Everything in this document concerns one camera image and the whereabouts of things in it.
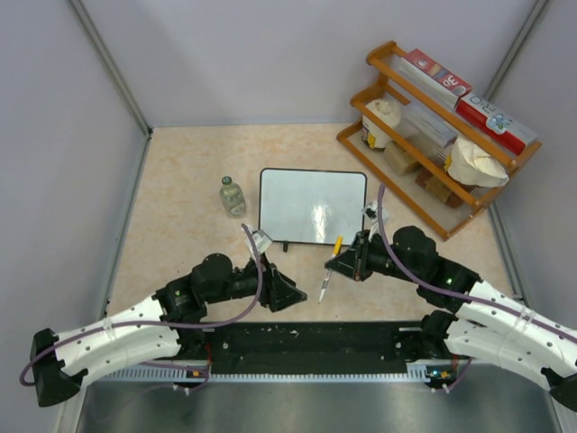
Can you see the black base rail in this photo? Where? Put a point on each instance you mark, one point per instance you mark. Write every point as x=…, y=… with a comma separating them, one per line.
x=294, y=348

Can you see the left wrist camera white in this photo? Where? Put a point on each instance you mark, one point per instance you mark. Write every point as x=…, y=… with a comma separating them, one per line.
x=261, y=241

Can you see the white cup paper cover right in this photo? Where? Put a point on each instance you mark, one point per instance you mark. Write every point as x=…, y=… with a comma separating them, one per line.
x=470, y=165

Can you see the red white foil box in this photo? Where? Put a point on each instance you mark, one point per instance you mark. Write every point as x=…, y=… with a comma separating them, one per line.
x=438, y=82

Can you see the brown block on shelf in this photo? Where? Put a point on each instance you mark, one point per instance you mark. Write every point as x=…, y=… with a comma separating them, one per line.
x=435, y=187

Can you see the red white wrap box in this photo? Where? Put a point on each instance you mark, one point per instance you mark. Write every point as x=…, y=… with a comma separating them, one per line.
x=494, y=122

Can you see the orange wooden shelf rack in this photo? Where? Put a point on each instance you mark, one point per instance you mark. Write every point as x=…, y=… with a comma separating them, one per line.
x=446, y=153

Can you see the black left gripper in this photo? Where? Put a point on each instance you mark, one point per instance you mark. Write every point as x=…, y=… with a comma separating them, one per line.
x=278, y=290

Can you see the clear glass bottle green cap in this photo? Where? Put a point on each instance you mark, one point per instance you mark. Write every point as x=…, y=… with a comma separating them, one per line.
x=232, y=197

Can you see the yellow capped white marker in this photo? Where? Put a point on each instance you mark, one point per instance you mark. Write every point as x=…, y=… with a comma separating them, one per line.
x=328, y=273

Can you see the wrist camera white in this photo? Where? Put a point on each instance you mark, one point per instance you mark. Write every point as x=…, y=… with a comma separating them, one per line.
x=261, y=241
x=377, y=214

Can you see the tan sponge block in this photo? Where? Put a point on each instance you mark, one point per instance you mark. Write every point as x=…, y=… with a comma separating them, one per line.
x=401, y=161

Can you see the white whiteboard black frame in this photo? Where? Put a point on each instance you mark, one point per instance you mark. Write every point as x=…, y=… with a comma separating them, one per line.
x=298, y=206

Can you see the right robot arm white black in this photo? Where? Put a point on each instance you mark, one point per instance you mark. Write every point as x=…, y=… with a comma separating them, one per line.
x=472, y=318

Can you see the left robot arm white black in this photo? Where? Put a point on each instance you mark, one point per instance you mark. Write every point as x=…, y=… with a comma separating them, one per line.
x=167, y=324

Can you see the grey white box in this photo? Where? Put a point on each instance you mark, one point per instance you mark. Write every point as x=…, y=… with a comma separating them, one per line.
x=425, y=130

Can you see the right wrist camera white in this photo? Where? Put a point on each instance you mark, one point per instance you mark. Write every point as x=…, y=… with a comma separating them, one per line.
x=377, y=214

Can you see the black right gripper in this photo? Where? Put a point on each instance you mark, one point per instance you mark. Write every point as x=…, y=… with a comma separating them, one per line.
x=353, y=262

